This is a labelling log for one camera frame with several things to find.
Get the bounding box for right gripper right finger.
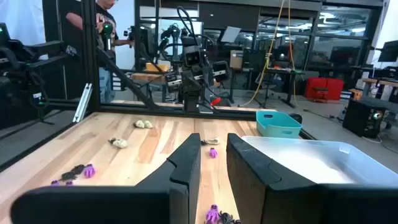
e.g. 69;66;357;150
226;133;323;224

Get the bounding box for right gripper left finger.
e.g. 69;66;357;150
136;133;202;224

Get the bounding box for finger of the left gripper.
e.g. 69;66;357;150
212;60;231;83
164;72;183;94

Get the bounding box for cardboard box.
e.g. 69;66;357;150
229;49;244;70

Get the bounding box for white tilted panel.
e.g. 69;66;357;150
220;26;243;44

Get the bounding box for teal plastic bin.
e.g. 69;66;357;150
255;110;303;139

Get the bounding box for black desk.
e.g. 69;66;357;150
262;67;307;109

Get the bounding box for clear plastic bin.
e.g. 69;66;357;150
241;134;398;187

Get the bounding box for black table clamp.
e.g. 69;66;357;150
288;113;303;125

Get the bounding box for black device with green light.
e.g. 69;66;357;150
99;21;115;53

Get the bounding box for person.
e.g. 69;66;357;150
65;0;135;104

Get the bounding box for silver aluminium extrusion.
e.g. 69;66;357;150
72;82;93;123

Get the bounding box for red storage cabinet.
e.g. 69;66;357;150
303;77;345;103

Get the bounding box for black computer tower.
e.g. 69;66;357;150
341;98;387;139

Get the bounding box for wooden workbench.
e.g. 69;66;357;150
361;77;398;98

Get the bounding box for black monitor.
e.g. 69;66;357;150
377;39;398;63

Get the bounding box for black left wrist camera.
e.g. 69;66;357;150
184;45;202;68

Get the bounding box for yellow hanging rope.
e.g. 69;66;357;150
239;0;285;108

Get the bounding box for orange hanging rope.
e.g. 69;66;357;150
286;0;300;108

